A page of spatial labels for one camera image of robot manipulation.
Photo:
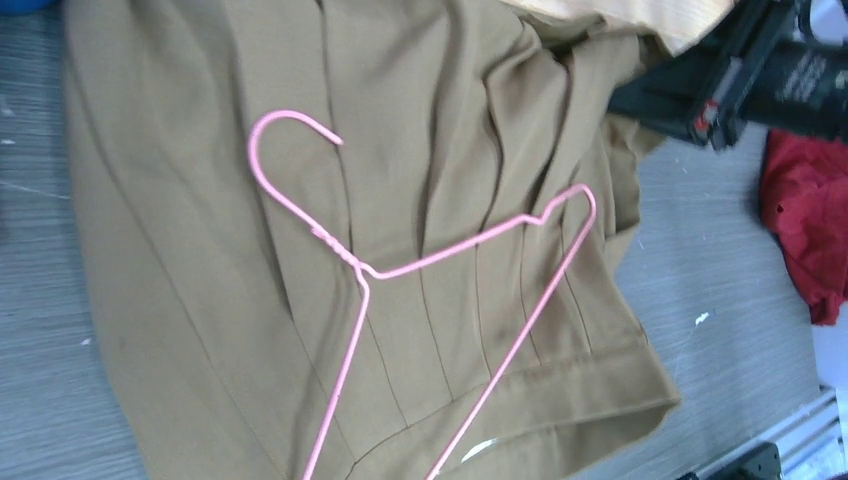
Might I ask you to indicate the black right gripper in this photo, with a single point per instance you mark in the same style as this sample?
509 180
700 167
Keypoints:
772 70

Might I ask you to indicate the tan garment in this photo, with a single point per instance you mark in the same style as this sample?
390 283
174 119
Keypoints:
350 235

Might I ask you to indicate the wooden hanger rack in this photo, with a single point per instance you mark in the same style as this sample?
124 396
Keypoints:
678 24

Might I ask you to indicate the red garment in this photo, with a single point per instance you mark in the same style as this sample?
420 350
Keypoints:
803 197

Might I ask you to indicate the blue plastic basket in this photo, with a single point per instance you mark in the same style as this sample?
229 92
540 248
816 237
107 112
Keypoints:
23 7

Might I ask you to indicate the aluminium rail frame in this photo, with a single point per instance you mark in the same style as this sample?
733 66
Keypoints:
809 444

